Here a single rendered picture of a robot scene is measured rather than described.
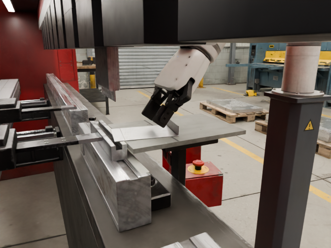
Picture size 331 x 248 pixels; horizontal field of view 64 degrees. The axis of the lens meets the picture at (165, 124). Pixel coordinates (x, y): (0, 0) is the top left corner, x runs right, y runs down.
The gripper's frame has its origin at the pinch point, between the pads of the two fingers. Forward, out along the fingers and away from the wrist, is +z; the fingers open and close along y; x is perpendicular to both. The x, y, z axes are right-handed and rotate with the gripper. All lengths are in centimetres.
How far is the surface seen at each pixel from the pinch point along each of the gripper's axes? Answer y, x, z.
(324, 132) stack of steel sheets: -134, 265, -99
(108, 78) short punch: 4.1, -13.7, -0.2
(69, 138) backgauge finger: -1.3, -12.2, 13.4
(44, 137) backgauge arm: -58, -6, 30
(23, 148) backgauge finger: 0.7, -18.4, 18.1
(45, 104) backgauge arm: -132, -3, 30
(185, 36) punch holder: 35.5, -19.5, -3.5
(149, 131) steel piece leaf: 0.1, 0.9, 3.8
